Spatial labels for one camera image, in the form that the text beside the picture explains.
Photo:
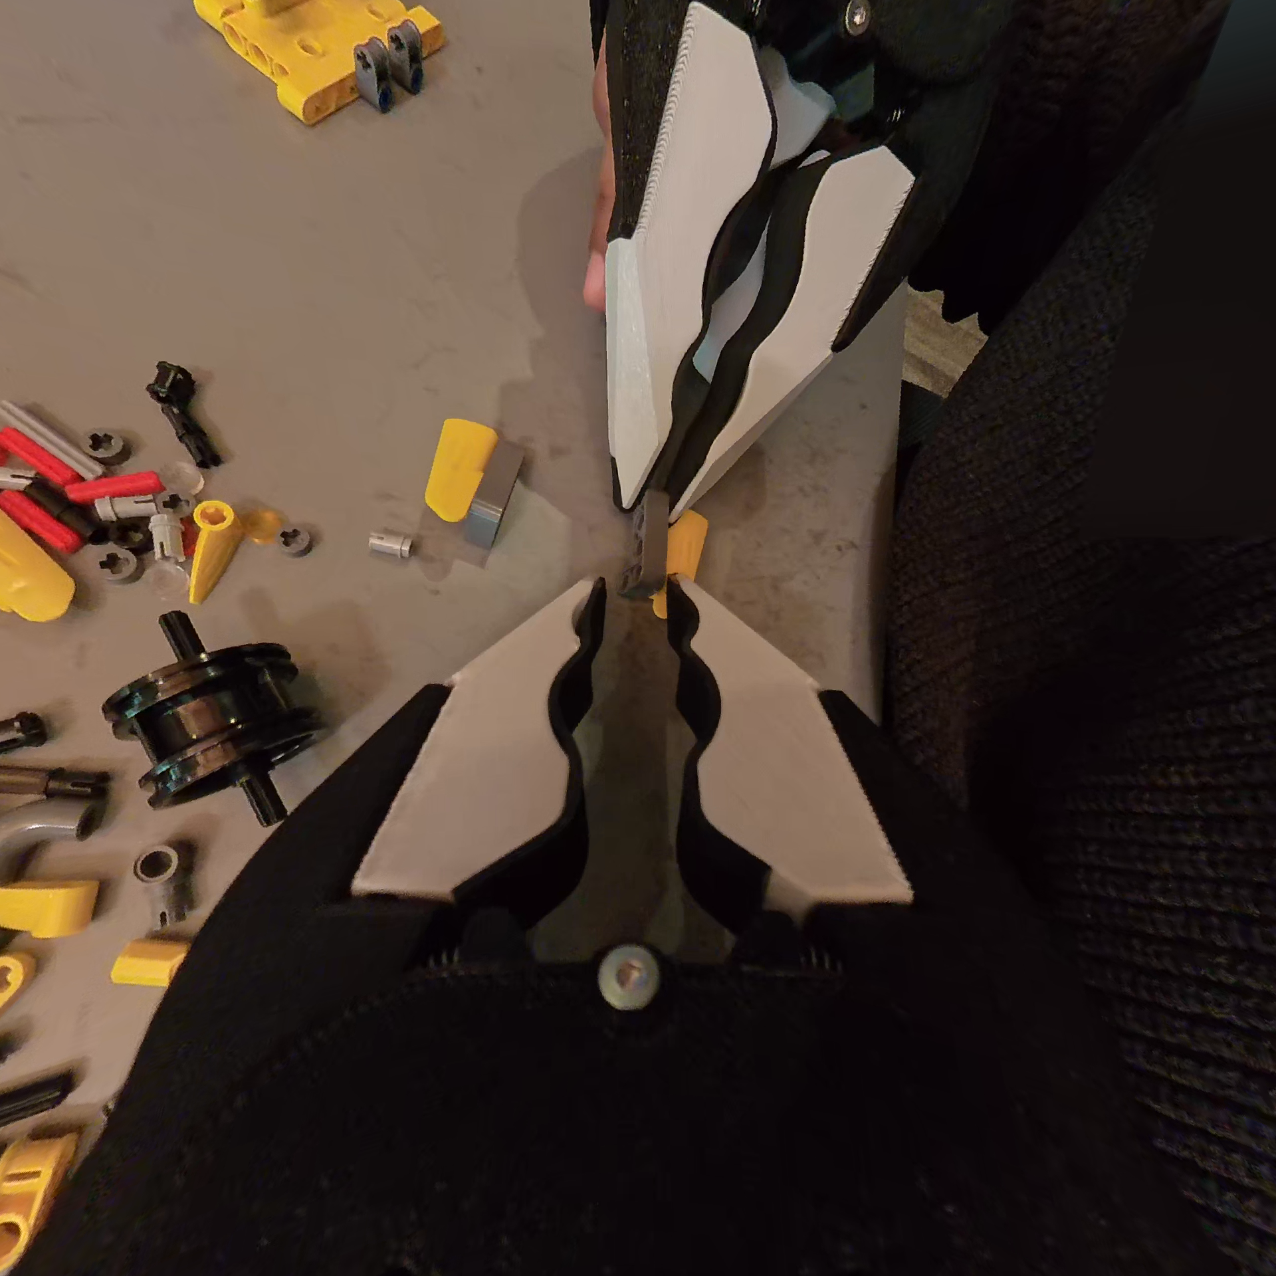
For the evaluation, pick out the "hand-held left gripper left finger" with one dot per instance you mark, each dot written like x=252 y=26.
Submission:
x=467 y=787

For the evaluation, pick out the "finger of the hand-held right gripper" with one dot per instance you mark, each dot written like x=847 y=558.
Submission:
x=687 y=149
x=847 y=240

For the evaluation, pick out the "pile of toy building pieces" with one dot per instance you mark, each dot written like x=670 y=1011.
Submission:
x=59 y=499

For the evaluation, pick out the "small yellow brick assembly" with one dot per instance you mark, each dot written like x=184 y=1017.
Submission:
x=298 y=70

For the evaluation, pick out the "black toy wheel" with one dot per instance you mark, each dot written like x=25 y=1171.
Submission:
x=214 y=719

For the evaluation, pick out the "large yellow toy panel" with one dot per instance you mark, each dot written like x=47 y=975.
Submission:
x=28 y=584

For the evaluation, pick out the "person's right hand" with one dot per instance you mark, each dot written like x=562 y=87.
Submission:
x=596 y=290

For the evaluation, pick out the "yellow curved toy brick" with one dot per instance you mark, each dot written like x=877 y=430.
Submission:
x=687 y=544
x=454 y=468

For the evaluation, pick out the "small grey toy pin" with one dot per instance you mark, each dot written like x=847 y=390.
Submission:
x=391 y=544

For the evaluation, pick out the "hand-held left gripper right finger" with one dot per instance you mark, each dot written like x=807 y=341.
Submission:
x=786 y=799

